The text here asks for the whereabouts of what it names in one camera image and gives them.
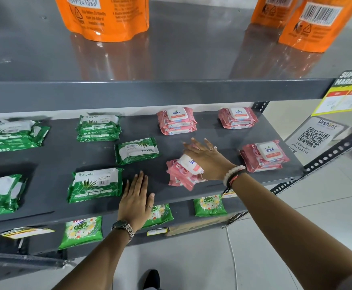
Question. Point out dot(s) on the person's left hand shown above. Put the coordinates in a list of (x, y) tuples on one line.
[(133, 208)]

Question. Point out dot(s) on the person's right hand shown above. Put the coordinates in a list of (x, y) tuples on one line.
[(210, 163)]

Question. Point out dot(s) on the person's left middle finger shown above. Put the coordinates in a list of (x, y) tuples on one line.
[(140, 181)]

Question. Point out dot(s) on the person's left little finger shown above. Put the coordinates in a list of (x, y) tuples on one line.
[(126, 189)]

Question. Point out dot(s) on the person's right thumb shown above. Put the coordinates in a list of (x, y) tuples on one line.
[(203, 176)]

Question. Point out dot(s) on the person's right middle finger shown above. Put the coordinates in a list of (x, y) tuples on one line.
[(197, 145)]

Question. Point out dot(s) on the person's left thumb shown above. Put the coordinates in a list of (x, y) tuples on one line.
[(150, 203)]

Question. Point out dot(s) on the pink wipes packet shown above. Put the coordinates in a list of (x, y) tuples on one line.
[(183, 175)]

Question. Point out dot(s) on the person's right forearm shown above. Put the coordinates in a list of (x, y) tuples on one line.
[(284, 235)]

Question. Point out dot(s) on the person's left forearm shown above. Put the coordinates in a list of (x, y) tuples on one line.
[(97, 262)]

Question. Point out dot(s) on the green detergent packet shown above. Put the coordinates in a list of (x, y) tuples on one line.
[(81, 232), (161, 215), (209, 205)]

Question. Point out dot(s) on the yellow price label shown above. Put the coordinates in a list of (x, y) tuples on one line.
[(157, 231), (28, 232), (228, 194)]

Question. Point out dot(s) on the green wipes packet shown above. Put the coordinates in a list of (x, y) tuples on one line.
[(95, 185), (136, 150), (1, 194)]

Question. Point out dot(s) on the stack of pink wipes packets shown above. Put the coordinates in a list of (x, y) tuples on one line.
[(264, 156), (238, 118), (176, 121)]

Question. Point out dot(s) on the silver wristwatch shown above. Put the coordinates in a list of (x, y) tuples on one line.
[(124, 227)]

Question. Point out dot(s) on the brown cardboard strip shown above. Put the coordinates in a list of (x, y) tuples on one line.
[(194, 226)]

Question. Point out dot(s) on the stack of green wipes packets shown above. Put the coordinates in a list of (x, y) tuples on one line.
[(99, 128), (11, 136)]

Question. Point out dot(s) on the grey metal shelf board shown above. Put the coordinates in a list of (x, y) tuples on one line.
[(176, 63), (19, 262), (61, 160)]

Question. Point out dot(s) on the person's black shoe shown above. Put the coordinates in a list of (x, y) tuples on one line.
[(151, 280)]

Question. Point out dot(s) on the grey code sign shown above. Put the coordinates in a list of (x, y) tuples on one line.
[(314, 137)]

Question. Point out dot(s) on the yellow green shop sign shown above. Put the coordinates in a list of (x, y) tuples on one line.
[(343, 95)]

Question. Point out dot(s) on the orange pouch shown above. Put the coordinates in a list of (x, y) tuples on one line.
[(272, 10), (103, 18), (317, 27)]

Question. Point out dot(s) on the perforated grey metal post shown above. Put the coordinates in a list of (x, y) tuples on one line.
[(330, 155)]

